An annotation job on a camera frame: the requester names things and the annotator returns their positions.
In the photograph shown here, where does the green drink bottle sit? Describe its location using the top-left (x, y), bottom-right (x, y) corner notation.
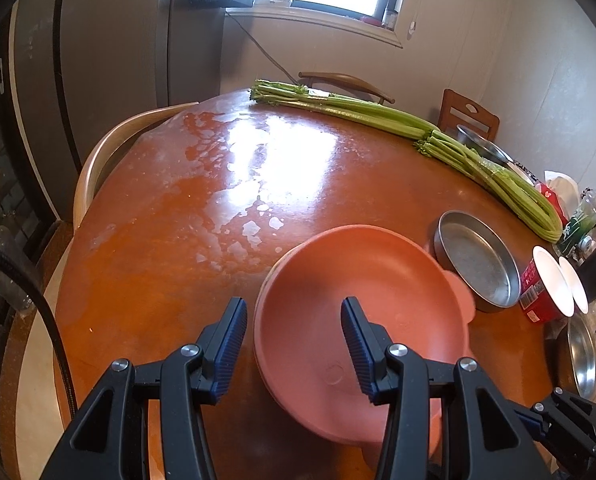
top-left (553, 178), bottom-right (596, 256)

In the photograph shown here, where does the thin black wall cable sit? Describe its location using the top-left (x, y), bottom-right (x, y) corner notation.
top-left (226, 10), bottom-right (304, 86)

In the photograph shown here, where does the light wooden chair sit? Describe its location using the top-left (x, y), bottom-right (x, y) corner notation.
top-left (72, 101), bottom-right (200, 231)

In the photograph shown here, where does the deep stainless steel bowl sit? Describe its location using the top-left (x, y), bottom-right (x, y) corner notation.
top-left (455, 124), bottom-right (511, 166)

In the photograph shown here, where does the large stainless steel bowl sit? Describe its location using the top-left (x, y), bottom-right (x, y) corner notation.
top-left (565, 312), bottom-right (596, 401)

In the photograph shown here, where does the paper bowl white inside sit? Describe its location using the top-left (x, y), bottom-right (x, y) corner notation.
top-left (520, 246), bottom-right (576, 323)
top-left (558, 256), bottom-right (590, 313)

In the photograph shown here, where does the red tissue pack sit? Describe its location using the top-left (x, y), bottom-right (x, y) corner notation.
top-left (534, 182), bottom-right (570, 226)

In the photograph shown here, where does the grey refrigerator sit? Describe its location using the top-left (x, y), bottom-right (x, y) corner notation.
top-left (8, 0), bottom-right (229, 223)

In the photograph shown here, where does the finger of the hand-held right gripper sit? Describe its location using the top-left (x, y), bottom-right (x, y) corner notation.
top-left (515, 387), bottom-right (596, 471)

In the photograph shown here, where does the patterned ceramic bowl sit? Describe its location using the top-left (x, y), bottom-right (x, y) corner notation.
top-left (509, 160), bottom-right (538, 187)

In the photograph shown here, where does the celery bunch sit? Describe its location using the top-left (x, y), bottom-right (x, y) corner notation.
top-left (413, 130), bottom-right (564, 242)
top-left (249, 79), bottom-right (436, 141)

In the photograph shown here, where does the brown wooden chair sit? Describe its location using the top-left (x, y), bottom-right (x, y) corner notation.
top-left (437, 88), bottom-right (500, 142)

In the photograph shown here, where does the dark wooden armchair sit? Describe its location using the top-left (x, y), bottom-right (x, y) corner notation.
top-left (298, 71), bottom-right (395, 106)

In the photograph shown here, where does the white plastic bag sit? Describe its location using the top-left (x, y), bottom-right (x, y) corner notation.
top-left (543, 171), bottom-right (581, 211)

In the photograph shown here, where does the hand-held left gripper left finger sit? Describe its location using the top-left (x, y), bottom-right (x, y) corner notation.
top-left (38, 297), bottom-right (249, 480)

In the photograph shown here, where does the thick black gripper cable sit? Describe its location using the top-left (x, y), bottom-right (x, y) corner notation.
top-left (0, 237), bottom-right (79, 421)

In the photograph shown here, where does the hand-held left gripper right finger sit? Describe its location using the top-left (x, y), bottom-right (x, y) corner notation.
top-left (340, 296), bottom-right (554, 480)

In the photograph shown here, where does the dark glass cabinet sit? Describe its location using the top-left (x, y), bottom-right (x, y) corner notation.
top-left (0, 5), bottom-right (59, 341)

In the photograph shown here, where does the round metal pan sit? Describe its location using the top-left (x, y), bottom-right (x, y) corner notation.
top-left (432, 210), bottom-right (522, 313)

